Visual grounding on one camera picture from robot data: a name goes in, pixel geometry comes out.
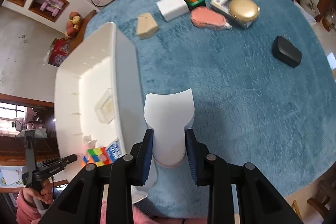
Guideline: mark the gold round compact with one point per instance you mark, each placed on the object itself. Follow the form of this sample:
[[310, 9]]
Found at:
[[244, 10]]

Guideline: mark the clear plastic box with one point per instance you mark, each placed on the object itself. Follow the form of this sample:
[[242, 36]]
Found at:
[[104, 108]]

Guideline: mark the red gift box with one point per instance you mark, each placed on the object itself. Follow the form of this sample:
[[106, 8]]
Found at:
[[59, 50]]

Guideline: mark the bowl of apples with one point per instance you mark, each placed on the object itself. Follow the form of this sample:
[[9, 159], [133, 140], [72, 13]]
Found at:
[[73, 24]]

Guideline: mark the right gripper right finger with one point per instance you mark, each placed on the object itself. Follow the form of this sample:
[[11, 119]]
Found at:
[[211, 170]]

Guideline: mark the pink oval case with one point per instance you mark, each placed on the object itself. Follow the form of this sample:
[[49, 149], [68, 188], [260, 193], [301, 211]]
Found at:
[[203, 17]]

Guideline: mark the pink sleeve forearm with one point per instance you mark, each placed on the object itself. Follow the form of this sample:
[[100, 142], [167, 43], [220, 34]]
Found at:
[[26, 214]]

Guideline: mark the wooden chair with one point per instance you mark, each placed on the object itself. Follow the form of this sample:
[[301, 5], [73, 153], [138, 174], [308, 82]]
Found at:
[[328, 192]]

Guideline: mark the white plastic storage bin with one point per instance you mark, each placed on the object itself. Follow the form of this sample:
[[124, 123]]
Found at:
[[98, 97]]

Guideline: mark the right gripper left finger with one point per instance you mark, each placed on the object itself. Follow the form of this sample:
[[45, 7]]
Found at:
[[131, 169]]

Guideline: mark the multicolour puzzle cube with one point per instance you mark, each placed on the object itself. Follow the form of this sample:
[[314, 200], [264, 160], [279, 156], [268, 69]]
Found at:
[[97, 156]]

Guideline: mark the left hand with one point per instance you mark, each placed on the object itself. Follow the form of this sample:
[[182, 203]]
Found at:
[[45, 195]]

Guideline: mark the white rectangular box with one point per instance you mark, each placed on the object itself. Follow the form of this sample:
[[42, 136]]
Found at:
[[171, 9]]

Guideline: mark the pink dumbbells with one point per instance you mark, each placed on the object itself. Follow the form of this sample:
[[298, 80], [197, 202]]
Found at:
[[53, 6]]

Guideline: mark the beige angular box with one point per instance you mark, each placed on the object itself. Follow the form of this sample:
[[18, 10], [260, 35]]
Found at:
[[146, 26]]

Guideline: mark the white plastic dispenser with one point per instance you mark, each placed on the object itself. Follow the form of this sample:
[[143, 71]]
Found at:
[[169, 115]]

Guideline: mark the black power adapter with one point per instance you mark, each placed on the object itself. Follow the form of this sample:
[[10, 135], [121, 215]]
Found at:
[[286, 52]]

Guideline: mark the blue plush table cover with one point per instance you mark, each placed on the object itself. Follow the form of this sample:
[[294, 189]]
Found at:
[[249, 106]]

